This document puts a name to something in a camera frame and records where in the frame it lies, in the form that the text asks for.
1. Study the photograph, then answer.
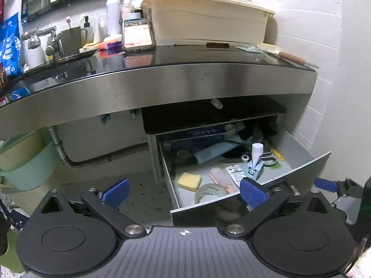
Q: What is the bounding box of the blue printed packet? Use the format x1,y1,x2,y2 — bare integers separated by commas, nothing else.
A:
0,13,24,76

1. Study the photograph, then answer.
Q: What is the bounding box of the cream soap dish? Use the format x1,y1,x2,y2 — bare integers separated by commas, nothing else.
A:
82,42,101,53

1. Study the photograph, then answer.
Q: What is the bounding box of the metal faucet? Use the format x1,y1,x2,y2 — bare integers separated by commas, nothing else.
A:
20,25,63,61

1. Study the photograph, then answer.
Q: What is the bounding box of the flexible metal hose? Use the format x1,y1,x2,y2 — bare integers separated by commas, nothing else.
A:
49,126,150,172

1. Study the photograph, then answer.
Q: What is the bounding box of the white mug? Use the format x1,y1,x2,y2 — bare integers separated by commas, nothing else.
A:
25,43,46,69

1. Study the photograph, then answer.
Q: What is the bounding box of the small clear plastic packet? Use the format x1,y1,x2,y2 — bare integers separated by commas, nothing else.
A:
236,44,263,53

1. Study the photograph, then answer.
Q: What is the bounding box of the yellow sponge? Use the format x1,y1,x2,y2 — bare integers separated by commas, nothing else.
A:
177,172,203,192

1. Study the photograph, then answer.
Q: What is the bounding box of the clear tape roll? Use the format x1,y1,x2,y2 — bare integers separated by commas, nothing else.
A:
194,183,226,206

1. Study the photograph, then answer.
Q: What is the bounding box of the tall white bottle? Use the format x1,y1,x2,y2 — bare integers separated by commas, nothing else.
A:
106,0,122,37

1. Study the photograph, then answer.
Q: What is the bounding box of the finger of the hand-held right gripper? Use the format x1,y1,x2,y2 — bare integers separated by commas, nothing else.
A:
314,177,363,198

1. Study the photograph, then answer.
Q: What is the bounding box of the small white spray bottle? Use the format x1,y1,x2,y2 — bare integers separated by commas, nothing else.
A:
121,0,133,21

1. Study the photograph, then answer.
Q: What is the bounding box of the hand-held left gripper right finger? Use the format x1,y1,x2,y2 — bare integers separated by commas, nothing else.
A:
224,177,331,237

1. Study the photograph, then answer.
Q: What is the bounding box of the light blue tube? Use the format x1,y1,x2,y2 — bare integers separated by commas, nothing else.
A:
193,143,242,164

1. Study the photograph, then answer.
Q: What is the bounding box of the blue metal frame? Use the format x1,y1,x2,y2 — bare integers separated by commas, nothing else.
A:
0,196,30,233

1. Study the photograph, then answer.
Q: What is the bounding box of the cream dish drainer tub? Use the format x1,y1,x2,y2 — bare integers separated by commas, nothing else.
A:
140,0,276,47

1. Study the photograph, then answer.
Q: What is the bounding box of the steel-edged black vanity counter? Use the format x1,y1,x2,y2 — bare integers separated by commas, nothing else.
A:
0,44,318,140

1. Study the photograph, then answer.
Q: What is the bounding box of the blue cardboard box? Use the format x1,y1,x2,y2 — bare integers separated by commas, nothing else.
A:
158,126,228,151

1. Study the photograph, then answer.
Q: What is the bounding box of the pink strip pack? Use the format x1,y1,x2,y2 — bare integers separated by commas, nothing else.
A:
209,166,242,195

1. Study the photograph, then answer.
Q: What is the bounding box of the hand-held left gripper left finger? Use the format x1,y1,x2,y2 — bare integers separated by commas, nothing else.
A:
40,177,147,237

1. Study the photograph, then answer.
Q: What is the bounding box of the white printed sachet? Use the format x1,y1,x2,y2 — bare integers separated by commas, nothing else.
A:
225,164,247,182

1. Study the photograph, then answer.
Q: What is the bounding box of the metal ring clip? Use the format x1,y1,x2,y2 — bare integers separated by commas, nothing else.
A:
260,151,278,164

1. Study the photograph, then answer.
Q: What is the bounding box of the green plastic basin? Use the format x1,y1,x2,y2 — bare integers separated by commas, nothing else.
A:
0,129,60,192

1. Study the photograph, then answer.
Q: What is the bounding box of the light green object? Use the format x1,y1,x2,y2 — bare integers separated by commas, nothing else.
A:
0,231,27,273

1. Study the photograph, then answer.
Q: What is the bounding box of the blue holder with white nozzle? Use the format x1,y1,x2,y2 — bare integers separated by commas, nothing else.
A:
246,142,266,180

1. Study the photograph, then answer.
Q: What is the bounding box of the smartphone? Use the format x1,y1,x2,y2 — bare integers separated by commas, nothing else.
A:
121,18,155,51

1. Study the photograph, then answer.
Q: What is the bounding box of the black pump bottle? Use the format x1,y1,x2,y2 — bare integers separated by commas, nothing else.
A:
84,16,95,44

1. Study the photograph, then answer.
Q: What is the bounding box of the dark green cup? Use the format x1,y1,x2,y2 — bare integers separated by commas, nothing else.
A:
60,26,88,56

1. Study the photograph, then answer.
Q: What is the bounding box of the black drawer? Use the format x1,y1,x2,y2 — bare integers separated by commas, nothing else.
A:
148,113,333,227

